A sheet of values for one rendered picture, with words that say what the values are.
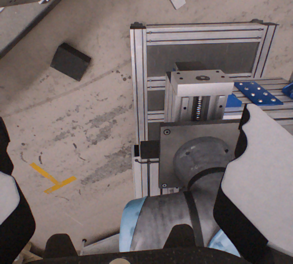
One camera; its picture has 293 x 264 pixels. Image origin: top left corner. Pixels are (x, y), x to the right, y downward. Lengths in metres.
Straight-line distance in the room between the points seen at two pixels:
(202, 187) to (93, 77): 1.25
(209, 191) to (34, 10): 0.70
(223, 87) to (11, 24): 0.66
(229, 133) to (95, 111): 1.29
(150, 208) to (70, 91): 1.33
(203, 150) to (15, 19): 0.68
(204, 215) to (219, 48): 1.09
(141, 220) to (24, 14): 0.67
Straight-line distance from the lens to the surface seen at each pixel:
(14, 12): 0.81
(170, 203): 0.42
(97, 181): 2.22
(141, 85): 1.31
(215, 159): 0.49
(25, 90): 1.75
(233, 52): 1.40
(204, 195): 0.43
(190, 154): 0.51
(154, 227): 0.40
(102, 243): 2.93
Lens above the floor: 1.43
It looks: 57 degrees down
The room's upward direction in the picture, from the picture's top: 173 degrees clockwise
